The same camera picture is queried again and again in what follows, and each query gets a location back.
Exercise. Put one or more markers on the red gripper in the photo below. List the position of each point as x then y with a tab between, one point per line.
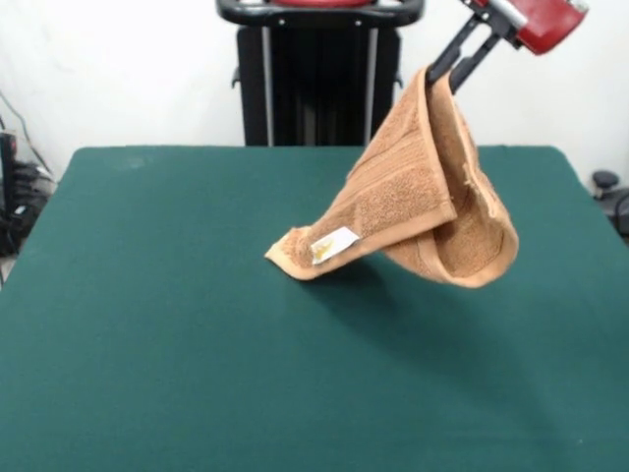
545	24

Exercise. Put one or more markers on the tan terry towel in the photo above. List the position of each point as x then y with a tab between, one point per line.
393	196

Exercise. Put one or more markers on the dark green table cloth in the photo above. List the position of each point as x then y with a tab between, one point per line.
147	344

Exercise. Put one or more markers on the black equipment heap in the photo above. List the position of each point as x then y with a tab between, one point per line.
24	196

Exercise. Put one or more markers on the black box device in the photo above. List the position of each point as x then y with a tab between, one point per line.
7	167

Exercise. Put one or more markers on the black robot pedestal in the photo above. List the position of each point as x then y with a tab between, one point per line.
319	98

